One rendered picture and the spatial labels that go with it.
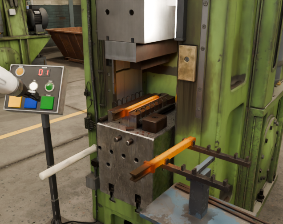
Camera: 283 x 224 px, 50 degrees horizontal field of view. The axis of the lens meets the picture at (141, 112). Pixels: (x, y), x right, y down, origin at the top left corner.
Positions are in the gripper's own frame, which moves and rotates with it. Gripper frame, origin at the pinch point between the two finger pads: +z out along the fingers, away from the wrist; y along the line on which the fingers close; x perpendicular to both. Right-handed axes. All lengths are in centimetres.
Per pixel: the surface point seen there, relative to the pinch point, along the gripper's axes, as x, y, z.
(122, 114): -5.3, 45.9, 7.8
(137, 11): 39, 54, -19
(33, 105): -2.1, -8.0, 12.5
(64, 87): 10.5, 7.1, 17.6
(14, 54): 154, -251, 354
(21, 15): 228, -244, 345
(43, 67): 21.2, -5.5, 13.2
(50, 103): -0.5, 2.4, 12.5
